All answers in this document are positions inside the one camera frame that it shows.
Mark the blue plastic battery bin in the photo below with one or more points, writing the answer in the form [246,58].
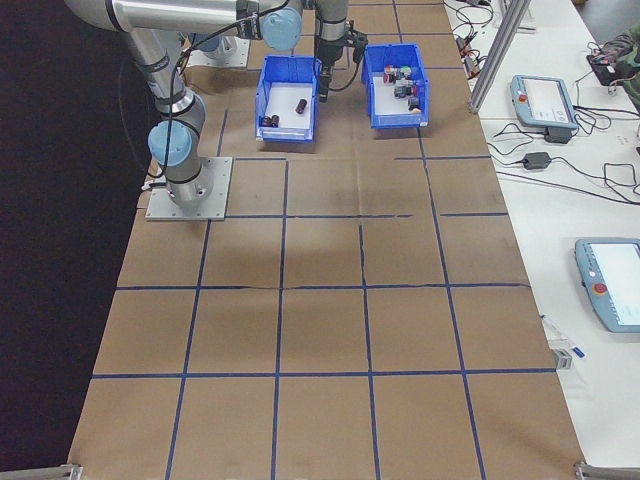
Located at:
[290,70]

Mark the blue plastic push-button bin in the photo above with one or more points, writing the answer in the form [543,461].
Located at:
[395,54]

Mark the camouflage sleeve forearm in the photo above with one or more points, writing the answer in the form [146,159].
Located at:
[625,45]

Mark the small grey box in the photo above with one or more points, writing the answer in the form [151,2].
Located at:
[563,359]

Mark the white foam liner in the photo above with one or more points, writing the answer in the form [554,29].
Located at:
[390,102]
[285,105]

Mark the red mushroom black body button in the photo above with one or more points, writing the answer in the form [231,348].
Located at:
[413,89]

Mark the yellow head black push button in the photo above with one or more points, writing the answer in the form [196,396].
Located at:
[414,105]

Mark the black adapter with red plugs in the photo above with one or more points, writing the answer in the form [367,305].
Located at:
[472,65]
[464,46]

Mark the grey blue teach pendant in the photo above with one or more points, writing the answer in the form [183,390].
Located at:
[542,100]
[610,285]

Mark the black power adapter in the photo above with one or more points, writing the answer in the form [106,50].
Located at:
[537,160]

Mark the clear plastic piece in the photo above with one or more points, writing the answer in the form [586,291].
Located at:
[554,329]

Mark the aluminium profile bar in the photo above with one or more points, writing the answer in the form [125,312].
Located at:
[607,471]
[40,471]

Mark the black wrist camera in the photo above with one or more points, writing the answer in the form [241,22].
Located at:
[356,40]

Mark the red-capped black switch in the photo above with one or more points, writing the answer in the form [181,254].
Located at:
[400,91]

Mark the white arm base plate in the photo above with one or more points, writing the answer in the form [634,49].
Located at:
[240,55]
[215,200]

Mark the aluminium profile post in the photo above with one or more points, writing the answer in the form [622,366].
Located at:
[500,50]

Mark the black V-frame cover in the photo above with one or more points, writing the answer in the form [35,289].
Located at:
[50,200]

